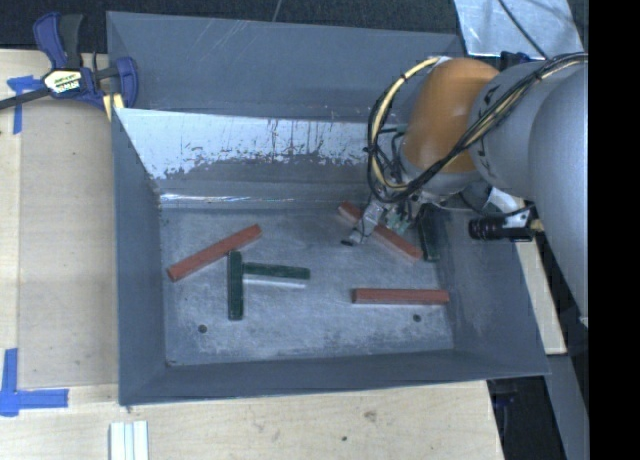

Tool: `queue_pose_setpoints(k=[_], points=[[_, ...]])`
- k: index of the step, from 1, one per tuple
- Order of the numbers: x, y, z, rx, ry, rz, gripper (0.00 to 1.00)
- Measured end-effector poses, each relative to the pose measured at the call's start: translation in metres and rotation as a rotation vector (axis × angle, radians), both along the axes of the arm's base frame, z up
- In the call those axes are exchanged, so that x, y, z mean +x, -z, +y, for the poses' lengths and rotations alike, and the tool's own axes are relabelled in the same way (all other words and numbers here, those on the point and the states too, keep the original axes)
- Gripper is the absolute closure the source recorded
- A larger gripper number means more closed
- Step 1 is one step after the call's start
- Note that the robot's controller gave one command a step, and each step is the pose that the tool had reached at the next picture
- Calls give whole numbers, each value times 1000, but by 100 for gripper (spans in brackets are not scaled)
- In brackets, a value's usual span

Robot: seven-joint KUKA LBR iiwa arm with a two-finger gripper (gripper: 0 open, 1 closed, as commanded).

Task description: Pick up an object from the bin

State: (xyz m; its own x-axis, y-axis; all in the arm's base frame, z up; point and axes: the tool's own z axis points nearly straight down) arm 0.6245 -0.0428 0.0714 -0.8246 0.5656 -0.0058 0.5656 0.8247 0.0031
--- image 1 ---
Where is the red-brown flat block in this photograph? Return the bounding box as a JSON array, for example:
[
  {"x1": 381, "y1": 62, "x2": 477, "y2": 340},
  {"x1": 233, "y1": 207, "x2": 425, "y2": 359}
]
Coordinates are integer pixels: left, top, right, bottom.
[
  {"x1": 337, "y1": 200, "x2": 425, "y2": 262},
  {"x1": 165, "y1": 223, "x2": 264, "y2": 283},
  {"x1": 350, "y1": 287, "x2": 451, "y2": 306}
]

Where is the black cylinder on white bracket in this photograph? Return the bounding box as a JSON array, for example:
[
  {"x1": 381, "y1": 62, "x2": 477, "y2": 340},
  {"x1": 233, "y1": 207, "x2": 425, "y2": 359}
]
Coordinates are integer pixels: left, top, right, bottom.
[{"x1": 467, "y1": 186, "x2": 540, "y2": 244}]

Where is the grey metal bin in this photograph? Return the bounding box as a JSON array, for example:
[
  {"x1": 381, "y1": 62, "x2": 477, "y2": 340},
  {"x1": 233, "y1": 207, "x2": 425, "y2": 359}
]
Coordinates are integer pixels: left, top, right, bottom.
[{"x1": 105, "y1": 10, "x2": 552, "y2": 407}]

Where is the pale wood flat board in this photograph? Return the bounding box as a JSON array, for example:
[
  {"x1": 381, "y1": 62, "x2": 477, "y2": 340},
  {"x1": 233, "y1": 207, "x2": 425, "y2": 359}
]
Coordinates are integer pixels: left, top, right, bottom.
[{"x1": 16, "y1": 97, "x2": 121, "y2": 390}]

